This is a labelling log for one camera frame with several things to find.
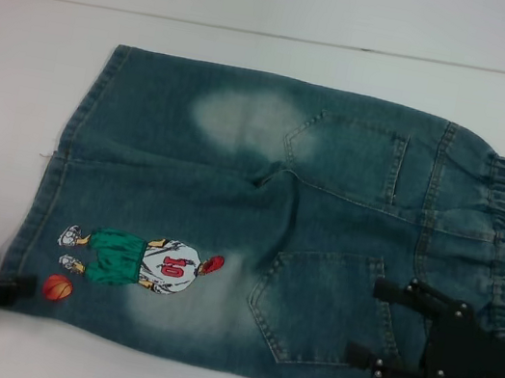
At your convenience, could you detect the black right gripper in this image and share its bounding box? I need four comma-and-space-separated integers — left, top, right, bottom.
339, 269, 505, 378

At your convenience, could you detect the blue denim shorts basketball print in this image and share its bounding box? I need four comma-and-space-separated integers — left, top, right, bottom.
0, 30, 505, 378

